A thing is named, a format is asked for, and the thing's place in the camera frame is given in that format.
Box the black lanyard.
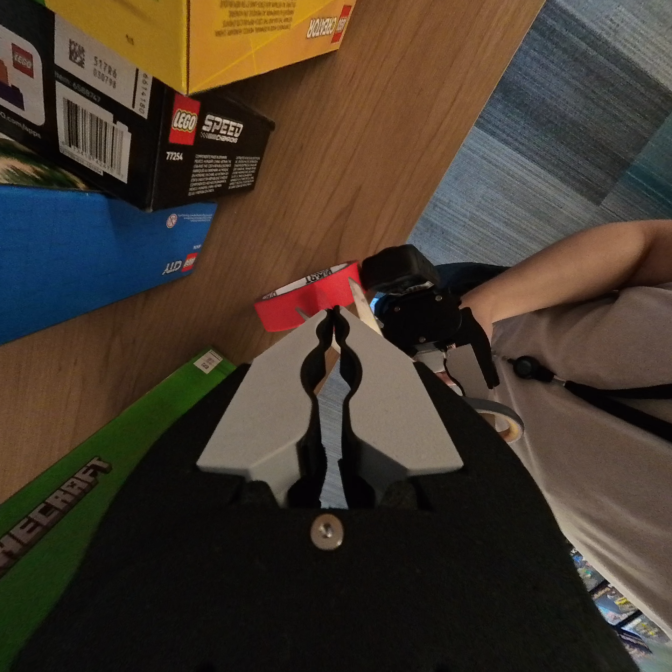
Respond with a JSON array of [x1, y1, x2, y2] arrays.
[[510, 356, 672, 443]]

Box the grey and yellow scissors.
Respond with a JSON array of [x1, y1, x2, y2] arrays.
[[346, 277, 526, 443]]

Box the person's right forearm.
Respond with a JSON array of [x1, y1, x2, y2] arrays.
[[459, 219, 672, 337]]

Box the person's white shirt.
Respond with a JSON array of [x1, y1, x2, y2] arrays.
[[491, 283, 672, 631]]

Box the black toy box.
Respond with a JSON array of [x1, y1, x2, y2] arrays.
[[0, 0, 276, 212]]

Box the red tape roll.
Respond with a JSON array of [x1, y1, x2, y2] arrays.
[[254, 261, 364, 333]]

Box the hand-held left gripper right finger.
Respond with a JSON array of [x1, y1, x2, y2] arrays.
[[336, 306, 465, 505]]

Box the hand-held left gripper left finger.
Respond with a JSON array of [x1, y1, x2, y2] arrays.
[[196, 307, 337, 507]]

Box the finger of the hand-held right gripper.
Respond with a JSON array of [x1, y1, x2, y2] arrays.
[[449, 345, 491, 399]]

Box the wooden desk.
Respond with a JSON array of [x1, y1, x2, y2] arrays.
[[0, 0, 547, 505]]

